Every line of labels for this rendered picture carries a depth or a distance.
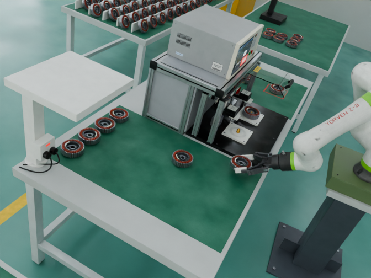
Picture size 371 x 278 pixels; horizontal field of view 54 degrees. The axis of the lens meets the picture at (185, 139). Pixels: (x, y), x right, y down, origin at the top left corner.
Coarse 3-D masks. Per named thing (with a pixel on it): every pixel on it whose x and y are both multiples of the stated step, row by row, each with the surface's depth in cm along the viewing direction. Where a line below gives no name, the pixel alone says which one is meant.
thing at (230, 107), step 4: (212, 108) 214; (216, 108) 213; (228, 108) 210; (232, 108) 211; (236, 108) 212; (224, 112) 212; (228, 112) 211; (232, 112) 209; (236, 112) 211; (232, 116) 210; (236, 116) 213; (236, 120) 211
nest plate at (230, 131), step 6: (228, 126) 221; (234, 126) 222; (240, 126) 223; (222, 132) 214; (228, 132) 216; (234, 132) 217; (240, 132) 218; (246, 132) 220; (252, 132) 221; (234, 138) 212; (240, 138) 213; (246, 138) 214
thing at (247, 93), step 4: (240, 92) 229; (244, 92) 230; (248, 92) 231; (232, 96) 233; (236, 96) 231; (240, 96) 230; (244, 96) 228; (248, 96) 227; (232, 100) 237; (244, 100) 230; (248, 100) 231; (252, 100) 232
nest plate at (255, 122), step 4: (240, 112) 237; (240, 116) 233; (244, 116) 234; (260, 116) 238; (244, 120) 232; (248, 120) 231; (252, 120) 232; (256, 120) 233; (260, 120) 234; (252, 124) 230; (256, 124) 229
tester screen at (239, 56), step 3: (252, 39) 205; (249, 42) 201; (243, 45) 191; (246, 45) 197; (249, 45) 204; (240, 48) 187; (243, 48) 194; (246, 48) 200; (240, 51) 191; (243, 51) 198; (237, 54) 188; (240, 54) 193; (246, 54) 207; (237, 57) 191; (240, 57) 197; (237, 60) 194; (240, 60) 200; (240, 63) 204; (234, 66) 193; (240, 66) 207
